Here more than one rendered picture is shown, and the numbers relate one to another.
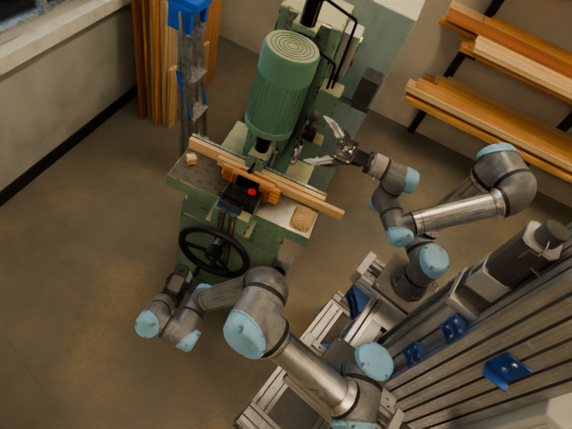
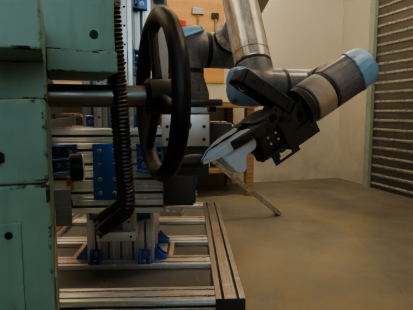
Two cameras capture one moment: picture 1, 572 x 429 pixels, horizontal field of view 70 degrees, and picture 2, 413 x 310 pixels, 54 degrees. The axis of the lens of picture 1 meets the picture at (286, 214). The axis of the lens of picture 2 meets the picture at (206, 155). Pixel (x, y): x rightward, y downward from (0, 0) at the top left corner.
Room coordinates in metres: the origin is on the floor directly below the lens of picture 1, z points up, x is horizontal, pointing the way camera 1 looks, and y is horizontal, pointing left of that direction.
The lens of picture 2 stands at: (0.95, 0.87, 0.79)
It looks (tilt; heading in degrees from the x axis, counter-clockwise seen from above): 6 degrees down; 250
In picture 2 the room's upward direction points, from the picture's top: straight up
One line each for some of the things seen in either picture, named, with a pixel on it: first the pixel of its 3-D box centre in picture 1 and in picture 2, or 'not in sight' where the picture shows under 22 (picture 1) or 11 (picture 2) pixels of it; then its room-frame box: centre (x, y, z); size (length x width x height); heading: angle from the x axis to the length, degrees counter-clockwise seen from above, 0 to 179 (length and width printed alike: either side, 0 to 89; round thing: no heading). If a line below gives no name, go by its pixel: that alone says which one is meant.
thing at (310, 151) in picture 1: (308, 146); not in sight; (1.31, 0.03, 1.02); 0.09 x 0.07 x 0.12; 90
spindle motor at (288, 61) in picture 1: (279, 88); not in sight; (1.13, 0.19, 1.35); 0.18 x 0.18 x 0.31
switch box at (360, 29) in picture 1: (346, 49); not in sight; (1.45, 0.05, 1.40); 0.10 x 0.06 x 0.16; 0
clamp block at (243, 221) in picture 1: (235, 209); (64, 27); (0.94, 0.18, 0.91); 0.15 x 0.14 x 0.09; 90
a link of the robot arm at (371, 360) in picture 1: (368, 367); (188, 48); (0.54, -0.42, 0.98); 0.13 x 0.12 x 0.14; 177
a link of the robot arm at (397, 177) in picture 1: (398, 177); not in sight; (1.01, -0.27, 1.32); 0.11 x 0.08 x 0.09; 90
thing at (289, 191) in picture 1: (280, 187); not in sight; (1.13, 0.07, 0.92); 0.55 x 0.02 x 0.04; 90
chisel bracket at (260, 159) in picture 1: (260, 154); not in sight; (1.15, 0.19, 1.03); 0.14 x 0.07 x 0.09; 0
